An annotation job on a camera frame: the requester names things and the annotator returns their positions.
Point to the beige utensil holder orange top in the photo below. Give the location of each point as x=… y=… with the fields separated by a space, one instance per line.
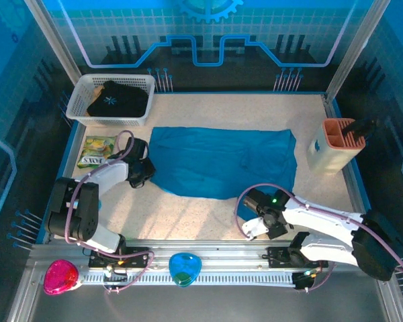
x=325 y=154

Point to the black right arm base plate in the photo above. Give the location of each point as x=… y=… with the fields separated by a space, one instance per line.
x=277 y=256

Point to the black t-shirt with blue print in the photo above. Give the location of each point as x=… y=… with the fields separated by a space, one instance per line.
x=121 y=100

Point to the white plastic mesh basket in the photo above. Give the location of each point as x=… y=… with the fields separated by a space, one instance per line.
x=77 y=107

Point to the green yellow snack bag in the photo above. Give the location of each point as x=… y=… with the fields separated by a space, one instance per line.
x=97 y=151

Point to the aluminium frame post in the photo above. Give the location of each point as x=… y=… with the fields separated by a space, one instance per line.
x=352 y=47
x=53 y=40

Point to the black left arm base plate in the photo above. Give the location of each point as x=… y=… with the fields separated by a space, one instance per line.
x=137 y=256

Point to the blue translucent plastic container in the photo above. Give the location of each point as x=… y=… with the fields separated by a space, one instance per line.
x=184 y=270

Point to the tan folded cloth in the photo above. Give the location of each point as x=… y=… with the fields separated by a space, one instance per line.
x=98 y=92

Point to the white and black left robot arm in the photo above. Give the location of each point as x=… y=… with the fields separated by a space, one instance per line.
x=112 y=171

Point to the pink translucent plastic container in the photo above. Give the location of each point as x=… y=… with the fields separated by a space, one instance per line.
x=60 y=277

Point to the aluminium front rail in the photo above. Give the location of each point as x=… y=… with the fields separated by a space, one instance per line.
x=221 y=248

